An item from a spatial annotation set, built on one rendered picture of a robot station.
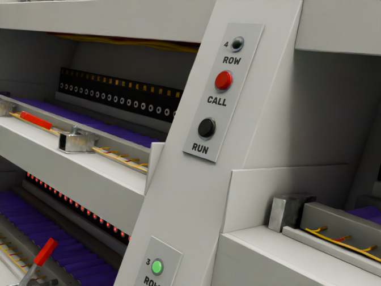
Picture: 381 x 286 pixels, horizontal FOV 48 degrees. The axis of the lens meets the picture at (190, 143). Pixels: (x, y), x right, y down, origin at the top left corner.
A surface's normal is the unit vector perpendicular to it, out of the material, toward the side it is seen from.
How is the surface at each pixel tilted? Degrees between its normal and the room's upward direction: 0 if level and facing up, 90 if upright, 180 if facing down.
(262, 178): 90
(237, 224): 90
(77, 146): 90
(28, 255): 105
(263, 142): 90
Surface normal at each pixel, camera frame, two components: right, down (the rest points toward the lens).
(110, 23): -0.71, -0.01
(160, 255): -0.65, -0.26
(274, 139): 0.68, 0.22
